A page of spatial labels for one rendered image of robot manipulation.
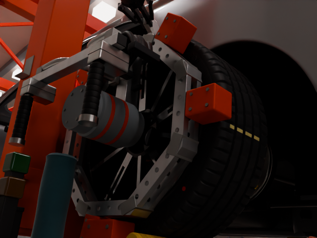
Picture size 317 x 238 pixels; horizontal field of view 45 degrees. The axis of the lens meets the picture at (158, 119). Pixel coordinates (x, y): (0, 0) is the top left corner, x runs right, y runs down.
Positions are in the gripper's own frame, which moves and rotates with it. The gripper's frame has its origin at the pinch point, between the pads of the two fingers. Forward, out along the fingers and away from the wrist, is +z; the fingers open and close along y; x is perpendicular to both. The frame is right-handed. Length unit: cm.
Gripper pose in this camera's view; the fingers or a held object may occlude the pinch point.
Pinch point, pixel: (148, 26)
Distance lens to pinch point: 141.2
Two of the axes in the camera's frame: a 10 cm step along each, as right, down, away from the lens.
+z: 3.2, 4.0, 8.6
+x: 0.0, -9.1, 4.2
